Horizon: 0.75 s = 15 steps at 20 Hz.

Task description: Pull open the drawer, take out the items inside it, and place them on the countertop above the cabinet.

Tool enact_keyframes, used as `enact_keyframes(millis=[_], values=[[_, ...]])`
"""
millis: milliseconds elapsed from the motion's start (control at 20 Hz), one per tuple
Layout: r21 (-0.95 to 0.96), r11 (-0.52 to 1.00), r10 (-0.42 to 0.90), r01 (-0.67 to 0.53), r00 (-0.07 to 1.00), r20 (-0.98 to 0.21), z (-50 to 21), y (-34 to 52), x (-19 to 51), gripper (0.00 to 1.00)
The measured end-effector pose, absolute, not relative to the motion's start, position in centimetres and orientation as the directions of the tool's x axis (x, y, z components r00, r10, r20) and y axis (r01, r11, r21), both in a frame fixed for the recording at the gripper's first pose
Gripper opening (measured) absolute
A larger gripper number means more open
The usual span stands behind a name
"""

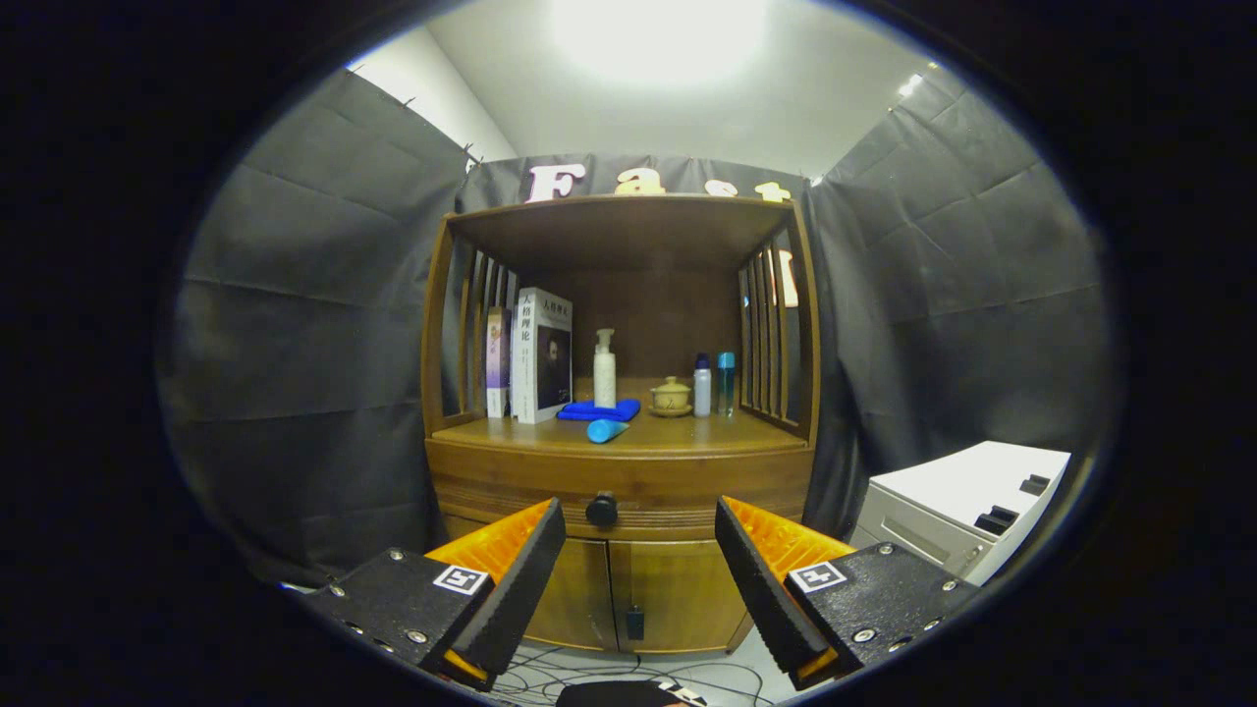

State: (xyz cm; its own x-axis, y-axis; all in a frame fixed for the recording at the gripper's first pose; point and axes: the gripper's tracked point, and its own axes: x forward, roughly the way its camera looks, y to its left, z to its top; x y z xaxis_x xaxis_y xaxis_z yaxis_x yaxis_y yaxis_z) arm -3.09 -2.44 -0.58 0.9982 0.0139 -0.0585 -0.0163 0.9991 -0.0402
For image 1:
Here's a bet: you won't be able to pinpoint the brown wooden drawer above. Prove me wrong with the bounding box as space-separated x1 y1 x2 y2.
427 447 816 541

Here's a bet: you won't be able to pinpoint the thin purple book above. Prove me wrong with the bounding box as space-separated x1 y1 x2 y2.
485 306 514 419

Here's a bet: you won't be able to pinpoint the white pump bottle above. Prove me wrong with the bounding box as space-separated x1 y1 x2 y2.
592 328 618 408

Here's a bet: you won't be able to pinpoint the black cables on floor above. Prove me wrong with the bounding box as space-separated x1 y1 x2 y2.
491 643 777 707

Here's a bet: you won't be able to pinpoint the person's dark clothed leg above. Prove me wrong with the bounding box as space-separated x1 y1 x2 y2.
555 680 708 707

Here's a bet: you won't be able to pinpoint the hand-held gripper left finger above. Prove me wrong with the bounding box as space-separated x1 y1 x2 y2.
312 496 569 693

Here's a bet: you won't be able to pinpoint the wooden countertop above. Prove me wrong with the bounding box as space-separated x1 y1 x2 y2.
429 378 814 458

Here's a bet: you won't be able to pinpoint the folded blue cloth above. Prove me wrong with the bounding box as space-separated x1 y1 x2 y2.
557 398 642 423

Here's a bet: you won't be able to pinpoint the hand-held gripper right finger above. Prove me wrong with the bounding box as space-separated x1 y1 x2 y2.
714 494 983 691

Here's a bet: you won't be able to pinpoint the thick white book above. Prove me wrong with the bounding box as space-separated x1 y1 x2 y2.
511 287 574 425

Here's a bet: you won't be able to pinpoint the beige lidded teacup with saucer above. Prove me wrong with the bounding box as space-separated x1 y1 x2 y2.
649 376 694 418

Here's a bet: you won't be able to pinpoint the white metal drawer unit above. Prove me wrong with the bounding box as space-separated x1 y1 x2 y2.
847 441 1071 587

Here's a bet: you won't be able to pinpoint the wooden cabinet door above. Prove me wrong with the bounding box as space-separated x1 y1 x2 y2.
609 538 755 656
525 538 620 651

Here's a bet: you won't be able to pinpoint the brown wooden cabinet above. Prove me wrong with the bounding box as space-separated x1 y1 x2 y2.
420 193 822 656

